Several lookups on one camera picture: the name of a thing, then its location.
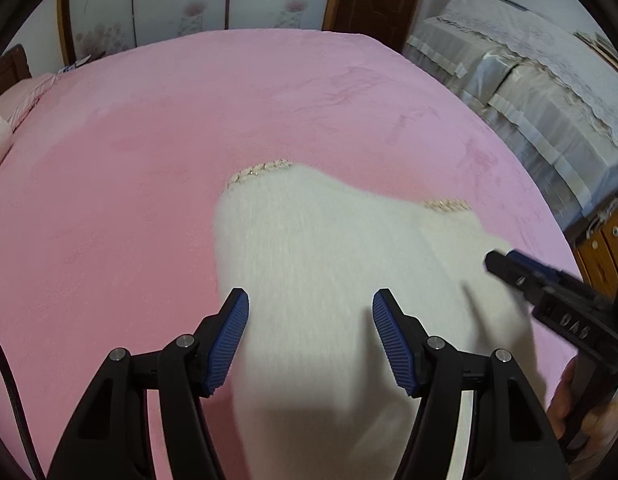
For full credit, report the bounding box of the black cable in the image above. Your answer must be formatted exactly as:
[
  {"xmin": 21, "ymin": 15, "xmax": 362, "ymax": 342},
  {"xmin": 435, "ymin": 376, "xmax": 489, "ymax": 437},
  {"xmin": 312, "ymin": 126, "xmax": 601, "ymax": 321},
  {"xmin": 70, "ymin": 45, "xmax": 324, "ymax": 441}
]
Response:
[{"xmin": 0, "ymin": 321, "xmax": 46, "ymax": 480}]

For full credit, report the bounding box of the lace covered sofa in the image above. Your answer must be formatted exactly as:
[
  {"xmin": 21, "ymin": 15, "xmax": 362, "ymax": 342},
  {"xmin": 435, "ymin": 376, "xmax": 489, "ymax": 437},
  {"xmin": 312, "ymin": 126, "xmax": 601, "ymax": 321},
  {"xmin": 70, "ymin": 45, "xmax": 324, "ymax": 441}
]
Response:
[{"xmin": 404, "ymin": 0, "xmax": 618, "ymax": 233}]

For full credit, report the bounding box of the pink bed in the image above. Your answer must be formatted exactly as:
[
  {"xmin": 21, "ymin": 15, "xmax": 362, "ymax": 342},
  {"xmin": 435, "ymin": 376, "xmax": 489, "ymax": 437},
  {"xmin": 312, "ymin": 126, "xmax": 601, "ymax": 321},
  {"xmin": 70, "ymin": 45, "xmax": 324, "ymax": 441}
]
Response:
[{"xmin": 0, "ymin": 30, "xmax": 584, "ymax": 480}]

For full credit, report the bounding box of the white knitted sweater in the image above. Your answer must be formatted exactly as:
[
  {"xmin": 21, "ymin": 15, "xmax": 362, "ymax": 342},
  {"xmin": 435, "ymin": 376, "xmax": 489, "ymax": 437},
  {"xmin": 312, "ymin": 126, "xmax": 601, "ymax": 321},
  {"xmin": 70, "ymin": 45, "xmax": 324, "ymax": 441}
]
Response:
[{"xmin": 212, "ymin": 160, "xmax": 550, "ymax": 480}]

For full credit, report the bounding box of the person's right hand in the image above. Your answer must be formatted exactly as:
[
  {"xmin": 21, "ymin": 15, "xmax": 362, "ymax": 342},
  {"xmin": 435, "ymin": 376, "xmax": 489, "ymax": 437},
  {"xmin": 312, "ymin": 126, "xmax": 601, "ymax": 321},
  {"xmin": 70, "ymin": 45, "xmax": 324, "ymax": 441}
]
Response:
[{"xmin": 546, "ymin": 358, "xmax": 618, "ymax": 442}]

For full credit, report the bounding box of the pink fringed pillow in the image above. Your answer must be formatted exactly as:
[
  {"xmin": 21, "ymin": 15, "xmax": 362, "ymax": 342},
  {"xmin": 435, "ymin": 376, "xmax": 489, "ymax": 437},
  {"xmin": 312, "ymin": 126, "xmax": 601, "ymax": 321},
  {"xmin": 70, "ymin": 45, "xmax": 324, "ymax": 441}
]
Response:
[{"xmin": 3, "ymin": 73, "xmax": 58, "ymax": 134}]

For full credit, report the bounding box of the dark wooden headboard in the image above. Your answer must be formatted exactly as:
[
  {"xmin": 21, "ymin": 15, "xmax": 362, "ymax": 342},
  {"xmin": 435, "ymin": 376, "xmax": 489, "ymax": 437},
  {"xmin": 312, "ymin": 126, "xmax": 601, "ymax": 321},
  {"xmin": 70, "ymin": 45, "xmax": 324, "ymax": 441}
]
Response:
[{"xmin": 0, "ymin": 44, "xmax": 30, "ymax": 105}]

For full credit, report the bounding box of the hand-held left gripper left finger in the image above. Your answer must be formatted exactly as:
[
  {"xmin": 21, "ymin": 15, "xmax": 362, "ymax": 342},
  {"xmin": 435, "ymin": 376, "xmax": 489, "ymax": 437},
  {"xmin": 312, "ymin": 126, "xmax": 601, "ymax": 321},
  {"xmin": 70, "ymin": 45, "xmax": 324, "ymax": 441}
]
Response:
[{"xmin": 48, "ymin": 287, "xmax": 250, "ymax": 480}]

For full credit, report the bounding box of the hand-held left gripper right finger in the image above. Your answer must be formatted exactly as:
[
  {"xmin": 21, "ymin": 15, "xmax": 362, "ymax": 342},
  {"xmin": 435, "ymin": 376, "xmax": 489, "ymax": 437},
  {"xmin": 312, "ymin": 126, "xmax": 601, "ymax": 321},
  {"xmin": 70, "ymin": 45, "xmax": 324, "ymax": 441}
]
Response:
[{"xmin": 372, "ymin": 287, "xmax": 570, "ymax": 480}]

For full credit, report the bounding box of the brown wooden door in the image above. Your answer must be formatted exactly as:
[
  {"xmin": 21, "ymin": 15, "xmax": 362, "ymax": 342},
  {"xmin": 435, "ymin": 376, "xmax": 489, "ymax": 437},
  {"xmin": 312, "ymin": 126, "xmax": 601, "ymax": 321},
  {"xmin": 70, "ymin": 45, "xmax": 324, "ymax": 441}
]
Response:
[{"xmin": 321, "ymin": 0, "xmax": 432, "ymax": 51}]

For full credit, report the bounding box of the wooden cabinet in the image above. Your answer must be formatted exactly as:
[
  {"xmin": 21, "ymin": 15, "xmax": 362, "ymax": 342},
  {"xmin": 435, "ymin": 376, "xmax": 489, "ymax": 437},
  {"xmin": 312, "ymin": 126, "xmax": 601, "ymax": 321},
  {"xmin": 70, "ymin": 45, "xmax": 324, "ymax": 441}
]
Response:
[{"xmin": 571, "ymin": 200, "xmax": 618, "ymax": 301}]

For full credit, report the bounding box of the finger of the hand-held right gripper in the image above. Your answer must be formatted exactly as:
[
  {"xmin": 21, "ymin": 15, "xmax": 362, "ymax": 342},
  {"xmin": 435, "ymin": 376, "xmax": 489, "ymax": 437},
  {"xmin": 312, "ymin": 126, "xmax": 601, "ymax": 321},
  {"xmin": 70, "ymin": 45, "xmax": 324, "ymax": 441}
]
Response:
[
  {"xmin": 506, "ymin": 250, "xmax": 566, "ymax": 287},
  {"xmin": 484, "ymin": 250, "xmax": 540, "ymax": 312}
]

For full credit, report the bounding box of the floral sliding door wardrobe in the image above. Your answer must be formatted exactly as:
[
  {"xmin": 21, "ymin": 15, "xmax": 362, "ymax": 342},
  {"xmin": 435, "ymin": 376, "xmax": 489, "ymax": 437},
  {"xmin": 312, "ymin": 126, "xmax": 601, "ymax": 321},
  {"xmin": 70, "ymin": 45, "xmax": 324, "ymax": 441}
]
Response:
[{"xmin": 59, "ymin": 0, "xmax": 350, "ymax": 63}]

